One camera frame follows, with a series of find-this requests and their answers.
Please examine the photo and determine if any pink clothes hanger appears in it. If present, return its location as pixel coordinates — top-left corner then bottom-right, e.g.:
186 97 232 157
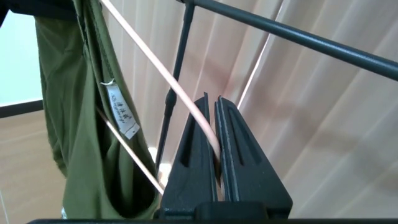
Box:
95 0 223 196

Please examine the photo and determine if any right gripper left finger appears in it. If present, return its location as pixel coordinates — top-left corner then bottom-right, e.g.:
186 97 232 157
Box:
159 91 223 219

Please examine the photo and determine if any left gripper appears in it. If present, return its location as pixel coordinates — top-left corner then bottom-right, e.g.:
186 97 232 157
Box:
0 0 78 28

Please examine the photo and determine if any beige curtain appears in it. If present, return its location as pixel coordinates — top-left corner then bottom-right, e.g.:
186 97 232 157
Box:
99 0 398 219

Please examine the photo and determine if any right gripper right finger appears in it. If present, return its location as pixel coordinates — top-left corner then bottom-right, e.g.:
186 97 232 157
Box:
214 95 294 219

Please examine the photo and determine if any green printed t-shirt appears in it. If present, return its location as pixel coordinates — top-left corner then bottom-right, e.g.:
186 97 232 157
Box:
33 0 163 220

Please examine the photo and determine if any black clothes rack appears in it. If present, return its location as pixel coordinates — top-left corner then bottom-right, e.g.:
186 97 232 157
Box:
154 0 398 172

